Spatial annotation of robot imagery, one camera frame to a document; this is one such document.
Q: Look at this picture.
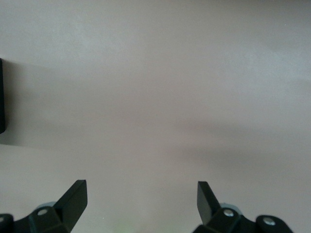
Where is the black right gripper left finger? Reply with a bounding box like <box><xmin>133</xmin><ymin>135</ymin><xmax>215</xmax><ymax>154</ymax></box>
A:
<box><xmin>0</xmin><ymin>180</ymin><xmax>88</xmax><ymax>233</ymax></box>

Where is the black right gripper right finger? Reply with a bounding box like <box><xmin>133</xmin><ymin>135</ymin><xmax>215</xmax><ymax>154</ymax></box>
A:
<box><xmin>193</xmin><ymin>181</ymin><xmax>294</xmax><ymax>233</ymax></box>

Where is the black plastic tray box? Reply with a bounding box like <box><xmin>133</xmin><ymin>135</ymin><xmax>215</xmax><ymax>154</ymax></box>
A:
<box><xmin>0</xmin><ymin>58</ymin><xmax>6</xmax><ymax>135</ymax></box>

